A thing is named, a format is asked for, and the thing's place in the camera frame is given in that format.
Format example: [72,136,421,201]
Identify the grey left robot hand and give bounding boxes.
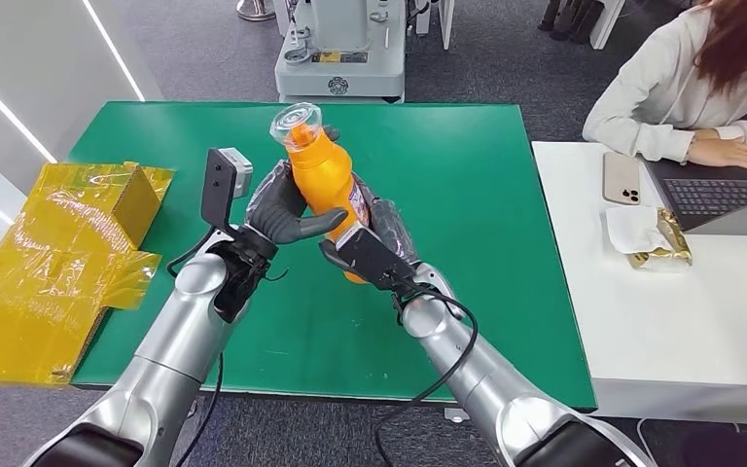
[245,126,349,246]

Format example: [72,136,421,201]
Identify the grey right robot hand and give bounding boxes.
[318,173,421,267]

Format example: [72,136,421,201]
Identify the orange plastic bottle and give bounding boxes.
[268,101,372,285]

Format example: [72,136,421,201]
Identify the chrome stand base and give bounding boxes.
[237,0,278,23]

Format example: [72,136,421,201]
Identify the white furniture panel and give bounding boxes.
[414,0,456,53]

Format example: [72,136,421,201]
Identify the beige smartphone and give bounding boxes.
[602,151,642,207]

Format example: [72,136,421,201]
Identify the yellow taped cardboard box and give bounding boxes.
[0,162,177,388]

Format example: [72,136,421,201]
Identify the white paper napkin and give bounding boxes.
[605,205,671,257]

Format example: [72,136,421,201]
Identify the dark legs and shoes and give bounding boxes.
[537,0,605,47]

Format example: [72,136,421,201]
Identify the gold foil wrapper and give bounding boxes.
[627,207,694,271]

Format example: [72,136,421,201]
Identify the white desk leg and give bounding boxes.
[588,0,627,52]

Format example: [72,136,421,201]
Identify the person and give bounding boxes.
[583,0,747,172]

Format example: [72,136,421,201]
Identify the dark grey laptop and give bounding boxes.
[644,152,747,237]

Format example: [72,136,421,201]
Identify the person's hand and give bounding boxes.
[688,135,747,171]

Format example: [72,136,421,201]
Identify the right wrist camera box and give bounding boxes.
[336,225,416,295]

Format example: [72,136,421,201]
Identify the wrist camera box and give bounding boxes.
[200,147,254,234]
[336,225,416,295]

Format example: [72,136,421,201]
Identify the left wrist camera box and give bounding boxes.
[200,147,254,234]

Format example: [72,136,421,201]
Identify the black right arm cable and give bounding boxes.
[373,286,480,467]

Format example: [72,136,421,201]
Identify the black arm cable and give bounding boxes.
[373,286,480,467]
[165,227,226,467]

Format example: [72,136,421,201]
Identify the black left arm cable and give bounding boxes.
[165,227,226,467]

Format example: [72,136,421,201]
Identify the white floor cable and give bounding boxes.
[636,418,661,467]

